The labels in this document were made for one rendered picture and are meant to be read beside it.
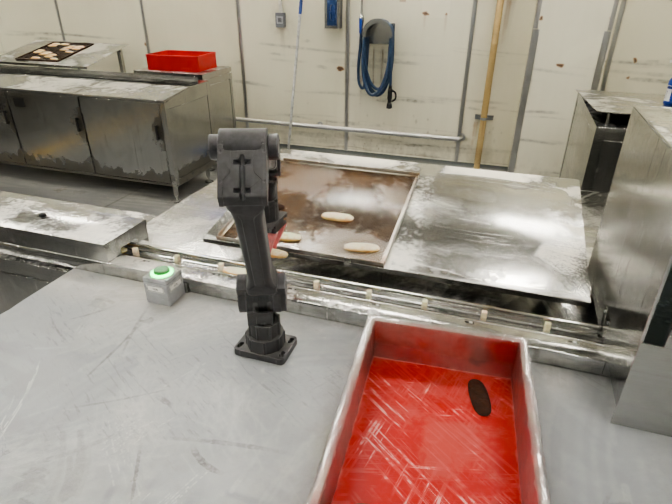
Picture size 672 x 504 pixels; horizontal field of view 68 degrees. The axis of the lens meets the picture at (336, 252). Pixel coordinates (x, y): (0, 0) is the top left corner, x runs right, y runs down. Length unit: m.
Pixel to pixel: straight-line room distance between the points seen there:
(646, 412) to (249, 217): 0.79
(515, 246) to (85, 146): 3.70
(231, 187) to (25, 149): 4.30
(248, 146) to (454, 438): 0.62
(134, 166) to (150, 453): 3.44
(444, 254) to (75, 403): 0.93
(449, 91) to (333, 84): 1.10
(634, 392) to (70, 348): 1.15
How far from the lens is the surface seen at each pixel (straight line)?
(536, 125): 4.55
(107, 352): 1.24
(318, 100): 5.14
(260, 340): 1.10
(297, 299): 1.23
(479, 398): 1.05
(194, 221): 1.79
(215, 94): 4.79
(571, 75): 4.49
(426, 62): 4.82
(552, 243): 1.48
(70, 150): 4.66
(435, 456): 0.95
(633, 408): 1.09
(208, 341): 1.20
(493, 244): 1.44
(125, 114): 4.16
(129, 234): 1.56
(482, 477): 0.94
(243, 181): 0.78
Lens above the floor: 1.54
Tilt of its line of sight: 28 degrees down
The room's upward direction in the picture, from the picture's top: straight up
